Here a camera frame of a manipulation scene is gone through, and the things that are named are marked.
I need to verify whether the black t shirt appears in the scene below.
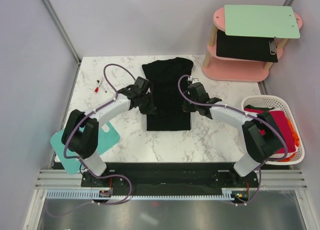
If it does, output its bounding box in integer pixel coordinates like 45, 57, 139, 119
142, 57, 194, 131

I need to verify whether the teal cutting mat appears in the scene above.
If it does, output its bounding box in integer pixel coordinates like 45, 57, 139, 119
50, 122, 120, 174

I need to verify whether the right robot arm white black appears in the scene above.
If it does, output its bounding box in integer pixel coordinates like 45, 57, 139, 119
183, 96, 288, 187

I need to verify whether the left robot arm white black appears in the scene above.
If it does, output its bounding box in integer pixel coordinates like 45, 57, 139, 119
61, 92, 156, 186

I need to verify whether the pink two-tier shelf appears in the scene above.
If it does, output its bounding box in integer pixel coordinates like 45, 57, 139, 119
202, 6, 303, 82

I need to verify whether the red white marker pen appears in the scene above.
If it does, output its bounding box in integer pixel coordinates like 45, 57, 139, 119
94, 77, 108, 94

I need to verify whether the dark green garment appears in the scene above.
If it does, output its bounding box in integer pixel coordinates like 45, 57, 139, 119
244, 105, 275, 113

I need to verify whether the white plastic laundry basket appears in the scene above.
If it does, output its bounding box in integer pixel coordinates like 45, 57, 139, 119
241, 95, 305, 165

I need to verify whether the black clipboard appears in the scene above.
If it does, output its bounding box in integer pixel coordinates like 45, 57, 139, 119
216, 30, 278, 63

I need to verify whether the magenta t shirt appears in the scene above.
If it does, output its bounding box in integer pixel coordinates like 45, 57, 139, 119
244, 105, 300, 161

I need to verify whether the orange garment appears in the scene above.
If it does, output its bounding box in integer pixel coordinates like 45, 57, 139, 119
275, 115, 300, 162

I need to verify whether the green clipboard board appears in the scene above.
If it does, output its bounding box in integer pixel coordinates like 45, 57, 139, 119
224, 5, 300, 39

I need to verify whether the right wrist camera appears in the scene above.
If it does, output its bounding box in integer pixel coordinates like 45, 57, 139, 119
187, 78, 210, 103

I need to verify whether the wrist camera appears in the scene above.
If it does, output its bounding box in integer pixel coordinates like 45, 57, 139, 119
131, 77, 151, 95
187, 78, 210, 103

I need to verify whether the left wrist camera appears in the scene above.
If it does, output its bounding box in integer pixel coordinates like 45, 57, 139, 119
131, 77, 151, 95

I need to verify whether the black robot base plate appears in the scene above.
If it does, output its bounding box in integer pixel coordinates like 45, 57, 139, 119
81, 162, 258, 195

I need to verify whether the white slotted cable duct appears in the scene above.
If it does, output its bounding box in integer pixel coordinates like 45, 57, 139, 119
45, 189, 235, 200

